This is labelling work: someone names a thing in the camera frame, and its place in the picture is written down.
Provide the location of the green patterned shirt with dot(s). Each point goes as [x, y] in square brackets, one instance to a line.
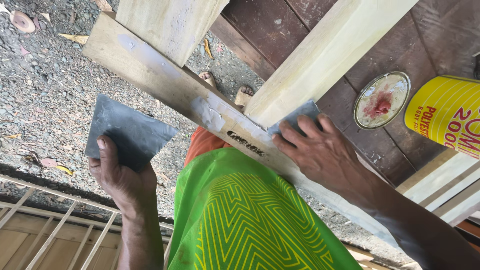
[247, 221]

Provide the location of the large grey metal plate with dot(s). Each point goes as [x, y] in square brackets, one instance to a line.
[129, 129]

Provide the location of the round wooden disc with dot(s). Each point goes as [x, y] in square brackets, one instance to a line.
[22, 21]

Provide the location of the orange shorts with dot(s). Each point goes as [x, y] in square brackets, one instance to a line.
[202, 144]

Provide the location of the person's right fingers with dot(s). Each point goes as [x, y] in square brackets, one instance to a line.
[290, 137]

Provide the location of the small grey metal scraper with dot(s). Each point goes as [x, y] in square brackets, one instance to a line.
[298, 112]

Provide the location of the pale wooden slatted frame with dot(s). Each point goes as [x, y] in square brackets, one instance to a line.
[56, 232]

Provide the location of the stack of pale wooden planks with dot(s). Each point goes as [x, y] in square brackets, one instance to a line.
[446, 187]

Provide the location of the person's right foot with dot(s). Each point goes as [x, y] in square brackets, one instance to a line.
[243, 96]

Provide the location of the round metal can lid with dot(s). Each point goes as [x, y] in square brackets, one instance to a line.
[381, 100]

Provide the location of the person's left foot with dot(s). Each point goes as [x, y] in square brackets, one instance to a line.
[207, 78]

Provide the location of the person's right hand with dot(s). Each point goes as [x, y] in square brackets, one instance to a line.
[326, 157]

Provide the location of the dark brown wooden bench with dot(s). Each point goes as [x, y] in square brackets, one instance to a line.
[378, 41]

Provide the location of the yellow wood chip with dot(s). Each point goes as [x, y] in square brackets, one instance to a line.
[75, 38]

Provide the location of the person's foot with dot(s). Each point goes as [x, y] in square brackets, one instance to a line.
[243, 96]
[207, 78]

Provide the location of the yellow filler can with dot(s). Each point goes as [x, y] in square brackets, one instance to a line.
[446, 112]

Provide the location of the person's left hand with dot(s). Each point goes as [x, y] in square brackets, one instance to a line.
[123, 183]

